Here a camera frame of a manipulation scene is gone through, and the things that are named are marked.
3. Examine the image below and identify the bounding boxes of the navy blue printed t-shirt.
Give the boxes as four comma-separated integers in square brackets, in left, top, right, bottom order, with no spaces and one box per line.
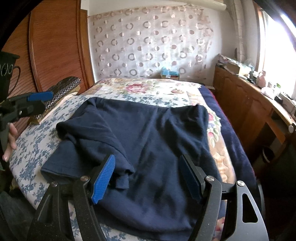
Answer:
[40,96,226,241]

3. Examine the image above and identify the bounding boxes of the person's left hand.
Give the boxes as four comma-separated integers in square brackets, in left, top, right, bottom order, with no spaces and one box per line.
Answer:
[3,123,18,162]

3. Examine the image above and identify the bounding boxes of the dark circle-patterned pillow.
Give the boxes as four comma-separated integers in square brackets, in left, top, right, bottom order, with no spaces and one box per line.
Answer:
[29,76,81,125]

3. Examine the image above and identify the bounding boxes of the blue floral white blanket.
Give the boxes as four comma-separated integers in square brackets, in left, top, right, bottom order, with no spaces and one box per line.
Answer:
[10,95,93,209]

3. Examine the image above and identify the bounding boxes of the navy blue bed blanket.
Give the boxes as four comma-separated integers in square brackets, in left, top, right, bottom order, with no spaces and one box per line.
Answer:
[199,85,257,194]

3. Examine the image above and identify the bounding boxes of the wooden wardrobe sliding doors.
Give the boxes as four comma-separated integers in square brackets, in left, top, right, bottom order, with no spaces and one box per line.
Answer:
[0,0,95,140]

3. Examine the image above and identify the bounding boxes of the wooden sideboard cabinet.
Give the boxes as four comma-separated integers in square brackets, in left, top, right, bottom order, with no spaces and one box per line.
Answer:
[213,65,295,163]

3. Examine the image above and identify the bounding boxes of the circle-patterned sheer curtain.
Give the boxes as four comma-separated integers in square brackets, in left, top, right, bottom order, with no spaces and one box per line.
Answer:
[88,6,214,81]

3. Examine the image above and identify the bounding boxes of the blue tissue box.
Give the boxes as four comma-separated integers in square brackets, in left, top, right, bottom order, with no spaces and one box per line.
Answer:
[161,67,180,80]

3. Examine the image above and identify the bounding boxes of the floral bed quilt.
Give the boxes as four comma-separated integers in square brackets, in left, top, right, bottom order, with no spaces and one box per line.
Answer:
[79,77,238,241]

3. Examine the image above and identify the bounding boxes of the pink ceramic figurine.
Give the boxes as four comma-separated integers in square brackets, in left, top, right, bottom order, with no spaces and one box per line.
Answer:
[256,70,266,88]

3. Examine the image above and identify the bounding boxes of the cardboard box on sideboard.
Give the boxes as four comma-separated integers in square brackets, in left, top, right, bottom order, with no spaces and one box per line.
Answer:
[226,62,249,76]

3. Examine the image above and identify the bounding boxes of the window with frame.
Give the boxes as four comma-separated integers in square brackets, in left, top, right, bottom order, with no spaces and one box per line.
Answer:
[254,4,295,99]

